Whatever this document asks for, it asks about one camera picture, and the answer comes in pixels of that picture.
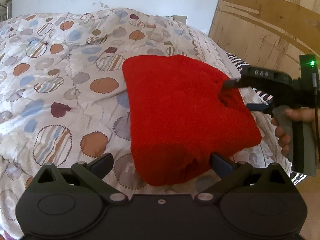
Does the red knit sweater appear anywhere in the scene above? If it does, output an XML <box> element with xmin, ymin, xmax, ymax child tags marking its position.
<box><xmin>122</xmin><ymin>55</ymin><xmax>261</xmax><ymax>186</ymax></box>

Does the right hand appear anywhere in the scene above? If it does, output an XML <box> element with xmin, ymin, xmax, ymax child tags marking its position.
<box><xmin>271</xmin><ymin>107</ymin><xmax>318</xmax><ymax>157</ymax></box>

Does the striped bed sheet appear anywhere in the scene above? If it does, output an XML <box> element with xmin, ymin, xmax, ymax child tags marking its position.
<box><xmin>224</xmin><ymin>51</ymin><xmax>308</xmax><ymax>185</ymax></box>

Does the brown wooden wardrobe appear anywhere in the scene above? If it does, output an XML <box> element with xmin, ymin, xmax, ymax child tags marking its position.
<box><xmin>209</xmin><ymin>0</ymin><xmax>319</xmax><ymax>78</ymax></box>

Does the beige pillow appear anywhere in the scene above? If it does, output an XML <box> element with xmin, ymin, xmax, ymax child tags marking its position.
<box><xmin>169</xmin><ymin>15</ymin><xmax>187</xmax><ymax>25</ymax></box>

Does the patterned circle print duvet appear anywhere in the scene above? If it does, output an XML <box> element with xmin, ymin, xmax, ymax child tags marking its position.
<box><xmin>0</xmin><ymin>7</ymin><xmax>293</xmax><ymax>240</ymax></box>

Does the grey metal headboard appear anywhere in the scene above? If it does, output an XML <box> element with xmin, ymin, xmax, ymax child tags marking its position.
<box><xmin>0</xmin><ymin>0</ymin><xmax>12</xmax><ymax>22</ymax></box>

